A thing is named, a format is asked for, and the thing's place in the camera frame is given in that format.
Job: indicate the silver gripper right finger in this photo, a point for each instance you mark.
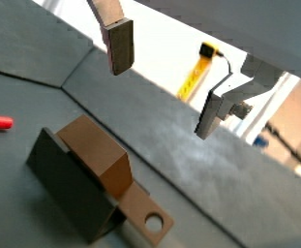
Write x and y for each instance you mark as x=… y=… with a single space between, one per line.
x=220 y=105

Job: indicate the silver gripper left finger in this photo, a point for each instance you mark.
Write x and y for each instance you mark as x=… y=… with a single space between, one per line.
x=117 y=34

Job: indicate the black angle bracket fixture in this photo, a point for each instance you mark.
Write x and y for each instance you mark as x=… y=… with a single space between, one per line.
x=89 y=208

